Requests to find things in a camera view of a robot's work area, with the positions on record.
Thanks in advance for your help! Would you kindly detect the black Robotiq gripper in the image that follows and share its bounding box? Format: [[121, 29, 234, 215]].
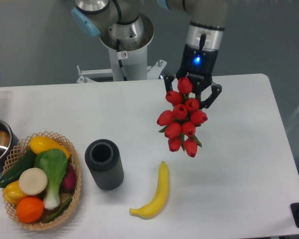
[[164, 44, 222, 109]]

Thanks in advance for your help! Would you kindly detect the red tulip bouquet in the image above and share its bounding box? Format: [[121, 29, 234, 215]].
[[157, 77, 208, 157]]

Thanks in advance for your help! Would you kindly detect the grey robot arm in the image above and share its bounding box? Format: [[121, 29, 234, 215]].
[[71, 0, 231, 109]]

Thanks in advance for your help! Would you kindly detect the dark grey ribbed vase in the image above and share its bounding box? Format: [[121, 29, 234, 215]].
[[85, 139, 124, 190]]

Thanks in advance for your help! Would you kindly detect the yellow banana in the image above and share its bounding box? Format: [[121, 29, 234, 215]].
[[129, 161, 170, 219]]

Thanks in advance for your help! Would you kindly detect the purple red onion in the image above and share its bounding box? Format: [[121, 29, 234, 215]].
[[61, 164, 77, 191]]

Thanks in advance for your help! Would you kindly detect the green bok choy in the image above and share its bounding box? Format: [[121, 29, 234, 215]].
[[34, 149, 68, 210]]

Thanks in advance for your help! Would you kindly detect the yellow squash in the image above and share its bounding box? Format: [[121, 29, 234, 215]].
[[29, 136, 71, 159]]

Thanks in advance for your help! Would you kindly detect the green bean pod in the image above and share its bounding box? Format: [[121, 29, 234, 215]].
[[43, 198, 72, 223]]

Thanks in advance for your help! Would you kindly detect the woven wicker basket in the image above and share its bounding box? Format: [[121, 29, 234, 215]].
[[3, 131, 82, 231]]

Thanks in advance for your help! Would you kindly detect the green cucumber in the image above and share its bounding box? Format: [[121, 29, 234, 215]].
[[0, 149, 36, 188]]

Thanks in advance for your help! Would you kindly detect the cream round mushroom cap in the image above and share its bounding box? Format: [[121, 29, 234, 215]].
[[18, 168, 48, 196]]

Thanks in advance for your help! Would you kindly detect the orange fruit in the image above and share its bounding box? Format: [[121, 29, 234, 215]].
[[16, 196, 44, 223]]

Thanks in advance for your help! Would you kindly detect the yellow bell pepper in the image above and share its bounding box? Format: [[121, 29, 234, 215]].
[[2, 180, 27, 205]]

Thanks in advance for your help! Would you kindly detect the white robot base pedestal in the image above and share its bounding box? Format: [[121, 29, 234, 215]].
[[76, 41, 167, 83]]

